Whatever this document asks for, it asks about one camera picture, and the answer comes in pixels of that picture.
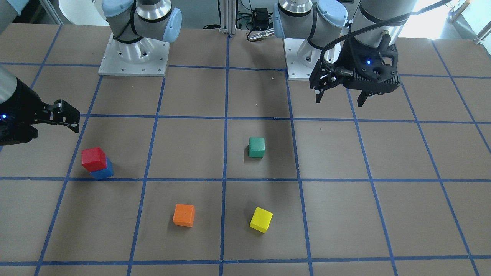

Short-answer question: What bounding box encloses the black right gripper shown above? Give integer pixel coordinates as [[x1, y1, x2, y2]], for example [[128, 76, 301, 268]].
[[0, 78, 81, 146]]

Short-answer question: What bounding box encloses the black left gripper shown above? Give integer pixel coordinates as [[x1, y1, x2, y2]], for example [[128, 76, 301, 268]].
[[309, 34, 400, 108]]

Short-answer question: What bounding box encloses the red wooden block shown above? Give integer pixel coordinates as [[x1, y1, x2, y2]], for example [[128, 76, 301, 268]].
[[81, 147, 107, 172]]

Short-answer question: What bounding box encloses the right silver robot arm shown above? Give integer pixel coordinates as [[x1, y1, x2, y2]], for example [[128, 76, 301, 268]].
[[0, 0, 182, 146]]

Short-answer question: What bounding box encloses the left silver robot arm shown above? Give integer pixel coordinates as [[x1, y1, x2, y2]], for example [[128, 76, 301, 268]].
[[272, 0, 416, 107]]

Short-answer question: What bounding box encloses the blue wooden block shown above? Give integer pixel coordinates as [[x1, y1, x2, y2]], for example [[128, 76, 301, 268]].
[[89, 157, 114, 180]]

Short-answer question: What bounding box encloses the green wooden block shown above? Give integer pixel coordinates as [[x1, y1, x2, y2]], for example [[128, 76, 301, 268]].
[[248, 137, 265, 158]]

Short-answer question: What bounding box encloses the yellow wooden block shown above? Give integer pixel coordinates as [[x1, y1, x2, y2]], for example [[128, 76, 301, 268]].
[[249, 207, 273, 233]]

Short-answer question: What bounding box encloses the orange wooden block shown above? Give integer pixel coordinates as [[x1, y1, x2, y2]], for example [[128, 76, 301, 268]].
[[172, 203, 195, 227]]

